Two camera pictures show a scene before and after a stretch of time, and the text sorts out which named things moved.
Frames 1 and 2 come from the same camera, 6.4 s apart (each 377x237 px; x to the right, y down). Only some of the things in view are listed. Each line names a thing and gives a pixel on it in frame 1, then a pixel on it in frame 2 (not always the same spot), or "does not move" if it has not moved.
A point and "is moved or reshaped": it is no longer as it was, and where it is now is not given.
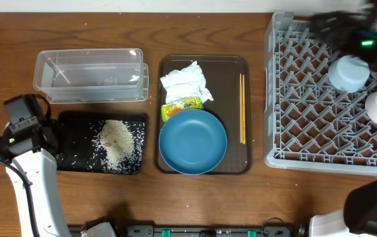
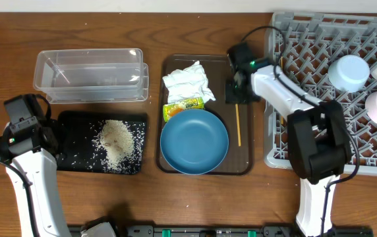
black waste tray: x=102 y=143 does not move
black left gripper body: x=49 y=128 does not move
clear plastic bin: x=91 y=76 does not move
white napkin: x=187 y=83 does not move
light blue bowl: x=348 y=74 does not move
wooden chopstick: x=240 y=107 is moved or reshaped
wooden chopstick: x=244 y=107 -> x=281 y=70
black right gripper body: x=331 y=25 -> x=238 y=93
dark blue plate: x=193 y=141 does not move
